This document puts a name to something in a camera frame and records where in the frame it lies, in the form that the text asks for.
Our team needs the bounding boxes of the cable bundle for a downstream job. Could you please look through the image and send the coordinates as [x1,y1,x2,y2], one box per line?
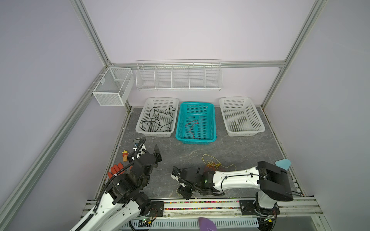
[201,153,237,172]

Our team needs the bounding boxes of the black cable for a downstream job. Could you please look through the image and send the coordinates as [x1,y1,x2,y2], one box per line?
[141,105,177,133]

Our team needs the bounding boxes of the red cables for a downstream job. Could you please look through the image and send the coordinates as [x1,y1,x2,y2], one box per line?
[184,119,200,139]

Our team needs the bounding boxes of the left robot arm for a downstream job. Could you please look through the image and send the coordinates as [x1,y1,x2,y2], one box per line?
[72,137,162,231]

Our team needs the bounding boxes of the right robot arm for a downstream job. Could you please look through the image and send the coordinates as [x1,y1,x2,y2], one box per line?
[172,161,293,217]

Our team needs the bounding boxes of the ice cream cone toy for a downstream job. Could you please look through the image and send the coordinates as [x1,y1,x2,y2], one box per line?
[122,150,129,162]

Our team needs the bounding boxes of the red rubber glove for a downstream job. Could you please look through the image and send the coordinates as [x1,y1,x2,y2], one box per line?
[108,163,124,179]

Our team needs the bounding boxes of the left white plastic basket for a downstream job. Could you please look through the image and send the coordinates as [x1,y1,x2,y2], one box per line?
[135,97,179,138]

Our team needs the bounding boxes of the white plastic basket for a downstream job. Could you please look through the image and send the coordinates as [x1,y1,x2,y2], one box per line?
[135,97,179,138]
[219,97,265,137]

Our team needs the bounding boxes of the purple object at front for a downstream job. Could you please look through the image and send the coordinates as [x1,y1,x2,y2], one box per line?
[198,217,218,231]

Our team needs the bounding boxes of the teal plastic basket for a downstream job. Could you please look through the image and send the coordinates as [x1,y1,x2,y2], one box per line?
[175,102,217,145]

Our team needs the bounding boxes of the right white plastic basket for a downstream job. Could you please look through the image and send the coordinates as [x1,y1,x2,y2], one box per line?
[219,97,265,137]

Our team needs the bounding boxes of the light blue plastic scraper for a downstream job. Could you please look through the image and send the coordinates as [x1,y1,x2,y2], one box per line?
[275,159,291,170]

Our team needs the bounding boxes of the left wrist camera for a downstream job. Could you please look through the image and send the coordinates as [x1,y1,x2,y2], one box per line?
[133,137,146,157]

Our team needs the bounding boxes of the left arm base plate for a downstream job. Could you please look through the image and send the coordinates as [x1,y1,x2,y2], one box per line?
[140,201,164,217]

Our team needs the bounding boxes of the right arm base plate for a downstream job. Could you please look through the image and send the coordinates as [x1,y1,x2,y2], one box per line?
[239,199,280,217]

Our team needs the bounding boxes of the white mesh wall box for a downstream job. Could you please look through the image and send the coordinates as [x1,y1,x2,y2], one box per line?
[93,67,135,106]

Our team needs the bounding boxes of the white wire wall shelf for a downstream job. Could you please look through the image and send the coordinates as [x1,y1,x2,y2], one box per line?
[135,59,223,90]

